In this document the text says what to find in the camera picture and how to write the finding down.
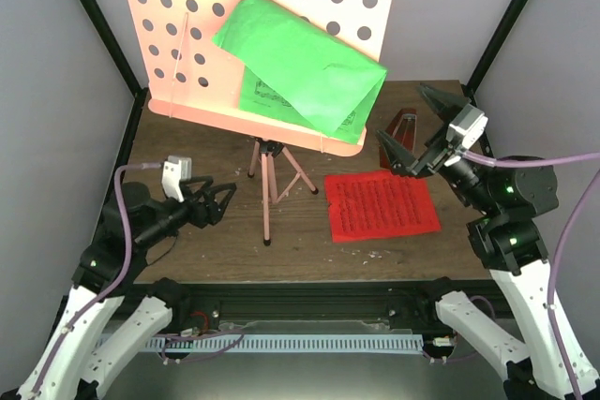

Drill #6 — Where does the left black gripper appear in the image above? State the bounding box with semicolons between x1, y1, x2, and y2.
137;175;239;251

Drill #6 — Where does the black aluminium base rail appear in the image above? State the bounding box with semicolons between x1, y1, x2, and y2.
107;280;512;331

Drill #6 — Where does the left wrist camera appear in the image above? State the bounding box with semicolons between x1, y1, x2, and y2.
161;156;192;202

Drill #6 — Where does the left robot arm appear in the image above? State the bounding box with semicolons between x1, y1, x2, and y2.
1;176;237;399

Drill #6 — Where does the reddish-brown wooden metronome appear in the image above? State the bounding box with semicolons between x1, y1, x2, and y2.
385;108;417;152

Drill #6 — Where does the green sheet music paper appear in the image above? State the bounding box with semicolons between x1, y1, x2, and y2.
213;0;387;144

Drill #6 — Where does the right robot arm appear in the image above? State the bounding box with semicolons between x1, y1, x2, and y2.
376;84;599;399

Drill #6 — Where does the red paper sheet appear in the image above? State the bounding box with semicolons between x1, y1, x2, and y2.
324;170;442;244

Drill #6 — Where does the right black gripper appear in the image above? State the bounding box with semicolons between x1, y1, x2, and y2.
374;83;499;215

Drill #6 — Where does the pink music stand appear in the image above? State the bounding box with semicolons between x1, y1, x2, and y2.
115;0;394;246

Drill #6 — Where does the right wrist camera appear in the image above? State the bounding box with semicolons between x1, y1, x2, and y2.
446;104;488;150

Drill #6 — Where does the white slotted cable duct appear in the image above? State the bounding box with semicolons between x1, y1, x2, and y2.
100;333;424;353

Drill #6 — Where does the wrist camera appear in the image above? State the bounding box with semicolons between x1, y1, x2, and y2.
161;156;192;202
446;104;488;150

